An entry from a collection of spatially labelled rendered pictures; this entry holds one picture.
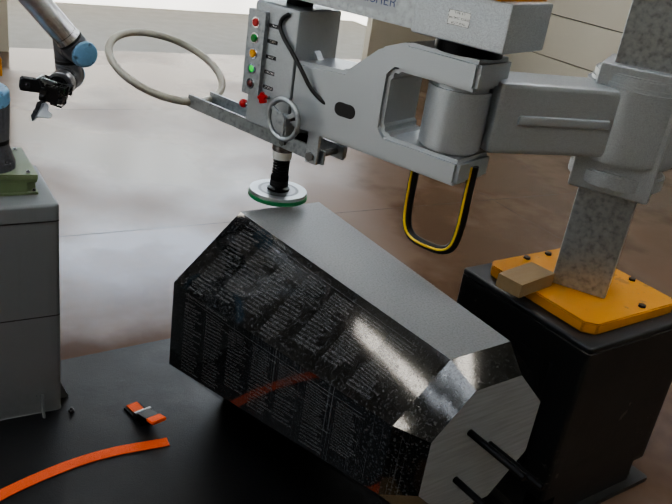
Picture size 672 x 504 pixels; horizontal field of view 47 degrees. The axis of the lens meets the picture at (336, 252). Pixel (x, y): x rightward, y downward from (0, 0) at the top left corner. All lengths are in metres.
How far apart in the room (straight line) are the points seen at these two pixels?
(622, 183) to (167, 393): 1.88
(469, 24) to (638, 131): 0.69
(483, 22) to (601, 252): 0.98
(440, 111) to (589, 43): 7.55
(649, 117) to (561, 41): 7.53
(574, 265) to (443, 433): 0.95
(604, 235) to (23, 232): 1.94
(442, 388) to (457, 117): 0.77
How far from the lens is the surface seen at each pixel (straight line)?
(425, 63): 2.30
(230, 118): 2.90
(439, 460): 2.15
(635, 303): 2.87
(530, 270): 2.76
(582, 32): 9.86
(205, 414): 3.11
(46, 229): 2.76
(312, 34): 2.63
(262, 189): 2.85
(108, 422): 3.07
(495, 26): 2.15
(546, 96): 2.40
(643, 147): 2.59
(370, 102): 2.42
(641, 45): 2.61
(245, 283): 2.57
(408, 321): 2.21
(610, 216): 2.72
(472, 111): 2.28
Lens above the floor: 1.90
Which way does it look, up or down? 24 degrees down
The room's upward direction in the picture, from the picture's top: 9 degrees clockwise
